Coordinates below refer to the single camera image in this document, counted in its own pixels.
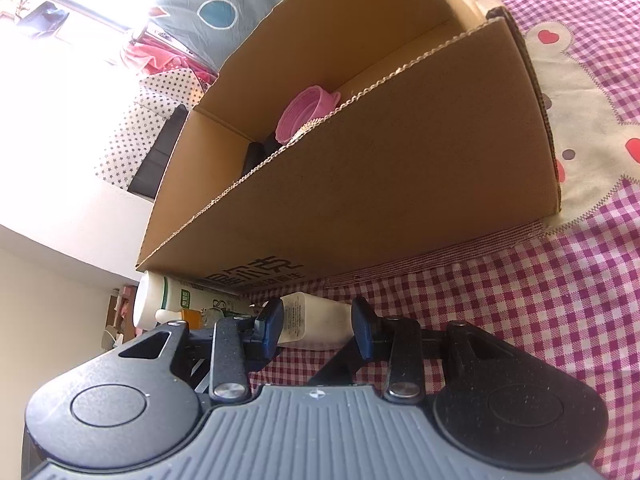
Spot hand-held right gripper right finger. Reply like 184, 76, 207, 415
351, 297, 523, 405

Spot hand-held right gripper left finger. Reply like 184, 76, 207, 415
115, 299, 284, 402

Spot white charger cube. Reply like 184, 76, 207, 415
276, 291, 353, 350

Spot green dropper bottle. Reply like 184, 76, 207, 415
155, 307, 206, 331

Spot white bottle with green label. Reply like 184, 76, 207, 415
132, 270, 243, 331

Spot brown cardboard box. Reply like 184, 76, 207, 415
135, 0, 563, 296

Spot black cylinder bottle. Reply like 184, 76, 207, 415
242, 141, 267, 181

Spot pink plastic lid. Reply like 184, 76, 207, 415
276, 86, 343, 143

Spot purple checkered tablecloth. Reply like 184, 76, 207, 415
247, 0, 640, 456

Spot white star print cloth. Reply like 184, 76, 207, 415
95, 67, 208, 191

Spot pink hanging clothes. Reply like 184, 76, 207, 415
122, 40, 221, 86

